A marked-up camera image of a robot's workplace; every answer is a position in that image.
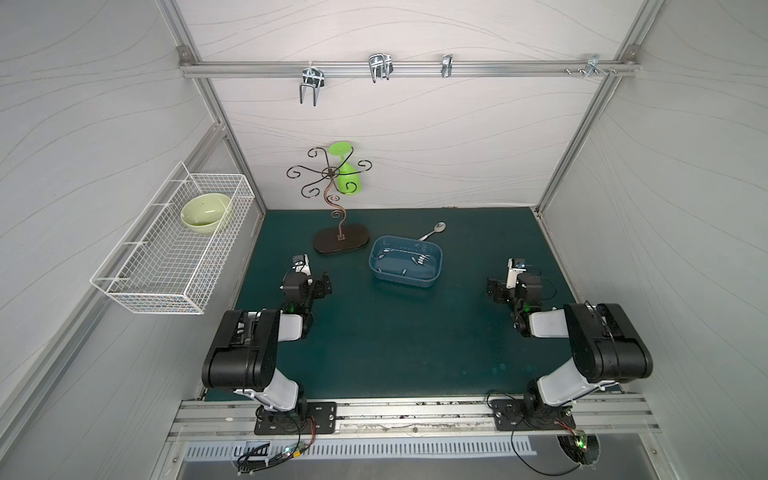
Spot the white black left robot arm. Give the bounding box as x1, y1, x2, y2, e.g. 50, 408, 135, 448
201, 271, 332, 419

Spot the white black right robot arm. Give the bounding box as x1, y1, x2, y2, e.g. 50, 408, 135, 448
486, 270, 653, 420

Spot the blue plastic storage box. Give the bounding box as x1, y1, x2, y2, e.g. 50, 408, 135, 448
368, 235, 443, 289

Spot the dark metal scroll cup stand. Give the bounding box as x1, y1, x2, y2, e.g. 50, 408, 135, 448
286, 145, 373, 255

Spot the metal spoon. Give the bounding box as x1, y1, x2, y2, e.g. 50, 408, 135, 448
419, 222, 447, 242

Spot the green plastic goblet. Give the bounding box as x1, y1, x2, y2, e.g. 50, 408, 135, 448
329, 141, 361, 195

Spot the light green ceramic bowl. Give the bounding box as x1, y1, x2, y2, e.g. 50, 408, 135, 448
180, 193, 233, 235

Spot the metal double hook left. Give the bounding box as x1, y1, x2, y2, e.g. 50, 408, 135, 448
299, 63, 325, 106

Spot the metal double hook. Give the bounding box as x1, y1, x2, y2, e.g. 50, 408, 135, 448
299, 63, 325, 106
368, 53, 394, 83

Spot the metal double hook middle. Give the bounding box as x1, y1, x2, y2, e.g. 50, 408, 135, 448
368, 53, 394, 83

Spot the small metal hook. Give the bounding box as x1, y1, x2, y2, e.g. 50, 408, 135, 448
441, 54, 453, 79

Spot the metal hook right end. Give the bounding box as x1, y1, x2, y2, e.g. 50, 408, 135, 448
563, 54, 617, 78

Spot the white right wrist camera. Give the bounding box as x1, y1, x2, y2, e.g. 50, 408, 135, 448
505, 258, 527, 289

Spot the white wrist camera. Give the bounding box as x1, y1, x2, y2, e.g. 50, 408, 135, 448
505, 258, 527, 289
291, 254, 311, 276

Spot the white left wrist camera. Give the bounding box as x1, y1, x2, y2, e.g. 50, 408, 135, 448
291, 254, 311, 276

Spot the black cable at right base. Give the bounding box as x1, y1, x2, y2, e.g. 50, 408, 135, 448
485, 391, 583, 478

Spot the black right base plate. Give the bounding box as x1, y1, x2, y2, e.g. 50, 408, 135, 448
487, 398, 576, 432

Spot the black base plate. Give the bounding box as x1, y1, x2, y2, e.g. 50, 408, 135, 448
487, 398, 576, 432
254, 401, 338, 436

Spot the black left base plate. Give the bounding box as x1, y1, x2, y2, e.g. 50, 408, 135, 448
254, 401, 338, 436

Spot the white wire basket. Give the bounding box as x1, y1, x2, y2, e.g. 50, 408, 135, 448
90, 163, 255, 315

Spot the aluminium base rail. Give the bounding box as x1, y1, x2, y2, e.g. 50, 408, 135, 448
166, 393, 662, 442

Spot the wire bundle with LED board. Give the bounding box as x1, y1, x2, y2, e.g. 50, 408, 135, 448
233, 413, 318, 475

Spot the white slotted cable duct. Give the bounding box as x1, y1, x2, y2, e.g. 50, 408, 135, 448
184, 436, 537, 462

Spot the aluminium cross rail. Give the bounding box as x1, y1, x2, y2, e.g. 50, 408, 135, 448
180, 59, 641, 80

